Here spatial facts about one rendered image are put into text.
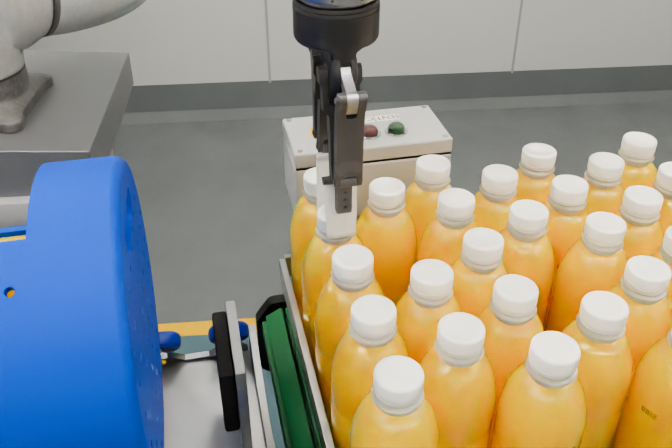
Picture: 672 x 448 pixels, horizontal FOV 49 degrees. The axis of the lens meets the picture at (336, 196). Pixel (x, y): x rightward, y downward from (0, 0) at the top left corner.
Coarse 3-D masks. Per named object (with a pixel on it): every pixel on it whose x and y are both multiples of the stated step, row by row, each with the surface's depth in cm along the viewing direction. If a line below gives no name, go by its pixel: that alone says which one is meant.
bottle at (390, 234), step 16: (368, 208) 80; (400, 208) 78; (368, 224) 79; (384, 224) 78; (400, 224) 79; (368, 240) 79; (384, 240) 79; (400, 240) 79; (416, 240) 81; (384, 256) 79; (400, 256) 80; (384, 272) 80; (400, 272) 81; (384, 288) 81; (400, 288) 82
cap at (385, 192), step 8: (376, 184) 79; (384, 184) 79; (392, 184) 79; (400, 184) 79; (376, 192) 77; (384, 192) 77; (392, 192) 77; (400, 192) 77; (376, 200) 78; (384, 200) 77; (392, 200) 77; (400, 200) 78; (384, 208) 78; (392, 208) 78
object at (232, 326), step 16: (224, 320) 71; (224, 336) 69; (224, 352) 67; (240, 352) 66; (224, 368) 66; (240, 368) 65; (224, 384) 65; (240, 384) 65; (224, 400) 66; (240, 400) 66; (224, 416) 68; (240, 416) 67; (240, 432) 72
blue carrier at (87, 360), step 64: (64, 192) 55; (128, 192) 64; (0, 256) 51; (64, 256) 52; (128, 256) 57; (0, 320) 50; (64, 320) 50; (128, 320) 52; (0, 384) 49; (64, 384) 50; (128, 384) 51
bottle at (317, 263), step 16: (320, 240) 75; (336, 240) 74; (352, 240) 75; (304, 256) 77; (320, 256) 74; (304, 272) 77; (320, 272) 75; (304, 288) 78; (320, 288) 75; (304, 304) 79; (304, 320) 80
